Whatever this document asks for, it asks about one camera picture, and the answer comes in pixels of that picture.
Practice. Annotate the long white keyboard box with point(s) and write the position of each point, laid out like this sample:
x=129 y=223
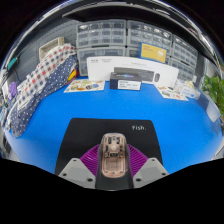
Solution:
x=100 y=66

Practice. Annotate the green potted plant white pot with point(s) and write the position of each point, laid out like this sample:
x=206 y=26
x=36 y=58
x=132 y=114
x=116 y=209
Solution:
x=215 y=93

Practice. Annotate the small yellow object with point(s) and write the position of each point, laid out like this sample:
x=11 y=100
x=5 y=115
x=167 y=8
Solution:
x=71 y=75

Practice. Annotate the small purple object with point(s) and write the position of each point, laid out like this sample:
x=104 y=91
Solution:
x=12 y=89

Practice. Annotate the white woven basket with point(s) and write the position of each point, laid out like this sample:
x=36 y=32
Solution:
x=50 y=48

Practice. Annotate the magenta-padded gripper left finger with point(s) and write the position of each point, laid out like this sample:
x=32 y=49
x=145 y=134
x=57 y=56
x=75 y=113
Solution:
x=87 y=166

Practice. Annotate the small black box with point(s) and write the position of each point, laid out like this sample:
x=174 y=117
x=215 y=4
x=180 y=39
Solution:
x=125 y=81

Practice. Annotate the dark blue dotted cloth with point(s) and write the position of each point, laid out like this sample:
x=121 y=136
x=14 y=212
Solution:
x=30 y=113

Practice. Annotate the yellow card blue frame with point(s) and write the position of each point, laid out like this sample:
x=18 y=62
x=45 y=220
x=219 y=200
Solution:
x=152 y=52

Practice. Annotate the black mouse pad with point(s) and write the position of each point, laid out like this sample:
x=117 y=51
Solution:
x=83 y=133

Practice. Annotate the illustrated paper sheet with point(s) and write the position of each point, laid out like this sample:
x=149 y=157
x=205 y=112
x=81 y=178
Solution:
x=171 y=93
x=83 y=86

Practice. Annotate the white and blue tissue box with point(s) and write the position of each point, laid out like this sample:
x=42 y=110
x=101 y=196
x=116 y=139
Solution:
x=190 y=90

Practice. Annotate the red white checkered cloth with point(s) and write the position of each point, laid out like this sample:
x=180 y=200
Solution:
x=43 y=73

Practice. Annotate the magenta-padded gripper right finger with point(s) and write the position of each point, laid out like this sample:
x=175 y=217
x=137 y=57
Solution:
x=140 y=166

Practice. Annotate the teal wall-mounted object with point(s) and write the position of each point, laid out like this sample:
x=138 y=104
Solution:
x=12 y=63

